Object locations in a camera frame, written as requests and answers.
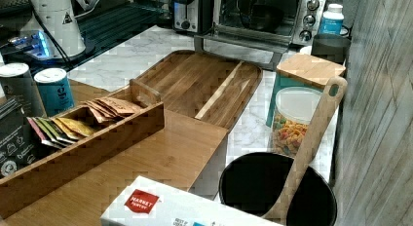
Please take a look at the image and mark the silver toaster oven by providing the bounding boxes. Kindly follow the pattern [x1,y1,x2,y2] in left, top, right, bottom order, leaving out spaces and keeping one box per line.
[213,0,326,46]

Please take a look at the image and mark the clear jar of colourful cereal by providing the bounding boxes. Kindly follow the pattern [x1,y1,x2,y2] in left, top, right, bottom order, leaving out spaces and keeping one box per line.
[272,87,321,157]

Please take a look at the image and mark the black utensil holder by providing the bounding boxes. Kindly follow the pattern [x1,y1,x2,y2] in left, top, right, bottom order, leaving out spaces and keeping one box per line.
[219,152,337,226]

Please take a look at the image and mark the dark grey mug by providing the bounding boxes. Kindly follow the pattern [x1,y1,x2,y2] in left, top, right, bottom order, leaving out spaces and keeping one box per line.
[311,33,351,64]

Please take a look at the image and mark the yellow tea packet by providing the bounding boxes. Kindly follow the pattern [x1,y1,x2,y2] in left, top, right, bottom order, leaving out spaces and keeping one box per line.
[58,118,95,136]

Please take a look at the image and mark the teal can with white lid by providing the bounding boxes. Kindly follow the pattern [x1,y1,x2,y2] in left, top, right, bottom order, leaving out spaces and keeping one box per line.
[34,68,74,117]

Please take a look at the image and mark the silver black toaster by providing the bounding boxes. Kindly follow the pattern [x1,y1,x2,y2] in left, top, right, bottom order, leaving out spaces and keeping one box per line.
[171,0,214,34]

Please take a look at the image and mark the black cable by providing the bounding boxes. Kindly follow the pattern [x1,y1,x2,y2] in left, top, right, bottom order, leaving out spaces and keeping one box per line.
[23,0,72,64]

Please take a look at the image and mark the pink tea packet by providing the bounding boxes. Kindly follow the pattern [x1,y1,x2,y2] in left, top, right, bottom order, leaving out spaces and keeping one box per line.
[27,117,62,149]

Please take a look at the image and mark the white Market Pantry box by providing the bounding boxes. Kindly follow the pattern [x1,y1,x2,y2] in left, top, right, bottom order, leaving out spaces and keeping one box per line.
[100,176,281,226]

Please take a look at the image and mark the wooden tray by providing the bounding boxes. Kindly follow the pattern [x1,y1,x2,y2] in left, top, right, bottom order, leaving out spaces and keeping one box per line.
[137,50,263,130]

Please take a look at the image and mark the brown tea packets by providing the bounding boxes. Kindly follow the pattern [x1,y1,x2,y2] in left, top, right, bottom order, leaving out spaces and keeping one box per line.
[83,96,143,123]

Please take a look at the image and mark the black wire rack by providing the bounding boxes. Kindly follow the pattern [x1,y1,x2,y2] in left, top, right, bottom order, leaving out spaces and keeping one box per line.
[78,3,164,56]

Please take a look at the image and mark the open oven door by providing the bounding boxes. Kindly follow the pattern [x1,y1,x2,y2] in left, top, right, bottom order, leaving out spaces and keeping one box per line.
[194,24,291,71]

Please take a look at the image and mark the teal canister with wooden lid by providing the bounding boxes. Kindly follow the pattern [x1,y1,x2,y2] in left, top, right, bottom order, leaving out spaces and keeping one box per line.
[266,53,346,127]

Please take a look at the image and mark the white blue supplement bottle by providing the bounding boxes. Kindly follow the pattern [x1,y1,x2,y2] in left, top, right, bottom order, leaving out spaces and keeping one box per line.
[319,4,344,35]

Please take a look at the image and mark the black packet bag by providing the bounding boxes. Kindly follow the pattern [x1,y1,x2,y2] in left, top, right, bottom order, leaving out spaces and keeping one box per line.
[0,98,41,177]

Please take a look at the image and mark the bamboo tea organizer box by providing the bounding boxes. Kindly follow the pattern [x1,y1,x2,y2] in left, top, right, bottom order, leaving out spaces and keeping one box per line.
[0,79,165,218]

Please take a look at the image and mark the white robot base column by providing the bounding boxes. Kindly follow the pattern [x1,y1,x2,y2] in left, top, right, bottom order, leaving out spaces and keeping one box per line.
[21,0,86,58]

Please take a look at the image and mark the green tea packet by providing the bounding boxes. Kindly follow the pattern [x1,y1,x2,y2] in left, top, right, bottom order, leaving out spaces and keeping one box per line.
[33,117,75,145]

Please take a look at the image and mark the wooden spoon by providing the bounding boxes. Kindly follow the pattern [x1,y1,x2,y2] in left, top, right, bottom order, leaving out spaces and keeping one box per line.
[262,76,348,225]

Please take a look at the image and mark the dark can with white lid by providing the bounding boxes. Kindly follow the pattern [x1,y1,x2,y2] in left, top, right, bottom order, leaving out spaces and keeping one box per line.
[0,62,46,117]

